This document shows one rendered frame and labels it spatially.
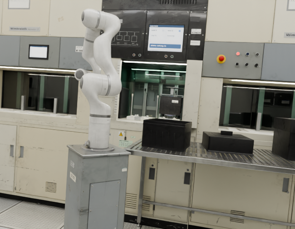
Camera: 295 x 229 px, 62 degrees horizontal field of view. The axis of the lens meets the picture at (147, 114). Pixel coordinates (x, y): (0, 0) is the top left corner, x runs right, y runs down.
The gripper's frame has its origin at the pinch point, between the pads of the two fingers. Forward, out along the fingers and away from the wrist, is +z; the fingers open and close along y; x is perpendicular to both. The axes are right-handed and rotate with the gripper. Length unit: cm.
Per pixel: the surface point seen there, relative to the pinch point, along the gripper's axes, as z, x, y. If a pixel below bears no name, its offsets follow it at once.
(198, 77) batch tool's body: 8, 7, 79
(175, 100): 54, -12, 60
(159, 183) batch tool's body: 13, -82, 56
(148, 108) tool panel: 101, -23, 24
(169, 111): 54, -23, 55
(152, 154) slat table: -49, -45, 58
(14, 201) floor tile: 14, -120, -82
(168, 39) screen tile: 12, 37, 53
